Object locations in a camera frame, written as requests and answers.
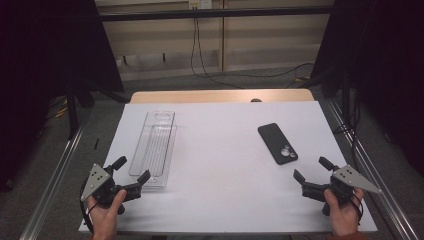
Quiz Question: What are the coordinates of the white wall socket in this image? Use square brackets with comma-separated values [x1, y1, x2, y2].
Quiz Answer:
[188, 0, 213, 10]

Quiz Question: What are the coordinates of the white table cover sheet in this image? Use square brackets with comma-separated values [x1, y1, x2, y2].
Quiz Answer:
[78, 100, 378, 234]

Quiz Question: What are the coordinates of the black hanging wall cable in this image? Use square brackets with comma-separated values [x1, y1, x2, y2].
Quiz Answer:
[190, 18, 246, 90]

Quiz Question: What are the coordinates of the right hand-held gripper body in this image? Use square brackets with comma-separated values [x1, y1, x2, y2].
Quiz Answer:
[301, 164, 383, 217]

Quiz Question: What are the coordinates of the person's left hand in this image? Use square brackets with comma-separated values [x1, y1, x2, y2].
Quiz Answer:
[87, 188, 128, 238]

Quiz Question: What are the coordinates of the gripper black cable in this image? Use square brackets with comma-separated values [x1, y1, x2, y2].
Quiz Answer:
[350, 194, 365, 225]
[79, 178, 99, 234]

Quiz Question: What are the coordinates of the person's right hand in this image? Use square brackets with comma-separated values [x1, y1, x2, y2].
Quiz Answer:
[323, 188, 365, 238]

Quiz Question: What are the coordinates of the black cable bundle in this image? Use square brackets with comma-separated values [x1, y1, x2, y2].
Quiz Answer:
[332, 89, 363, 164]

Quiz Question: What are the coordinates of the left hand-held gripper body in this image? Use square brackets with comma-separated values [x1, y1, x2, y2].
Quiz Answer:
[80, 162, 144, 216]

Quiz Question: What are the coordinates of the black horizontal metal bar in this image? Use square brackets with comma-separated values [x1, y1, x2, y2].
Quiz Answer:
[98, 5, 334, 23]

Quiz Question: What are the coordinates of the dark curtain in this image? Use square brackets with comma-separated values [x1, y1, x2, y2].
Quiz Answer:
[311, 0, 424, 178]
[0, 0, 125, 193]

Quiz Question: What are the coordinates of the clear plastic packaging tray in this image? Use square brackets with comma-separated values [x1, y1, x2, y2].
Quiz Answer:
[128, 110, 178, 190]

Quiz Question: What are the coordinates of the black floor cable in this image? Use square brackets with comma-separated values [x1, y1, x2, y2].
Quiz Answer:
[203, 62, 316, 80]

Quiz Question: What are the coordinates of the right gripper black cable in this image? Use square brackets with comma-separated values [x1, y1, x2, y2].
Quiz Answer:
[350, 194, 365, 225]

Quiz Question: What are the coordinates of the aluminium floor rail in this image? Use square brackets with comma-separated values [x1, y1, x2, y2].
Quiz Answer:
[19, 108, 91, 240]
[325, 99, 422, 240]

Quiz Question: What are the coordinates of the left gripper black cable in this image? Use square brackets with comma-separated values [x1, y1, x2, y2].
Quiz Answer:
[79, 178, 99, 234]

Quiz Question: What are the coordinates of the black metal stand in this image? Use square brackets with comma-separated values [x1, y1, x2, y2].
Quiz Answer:
[340, 71, 354, 129]

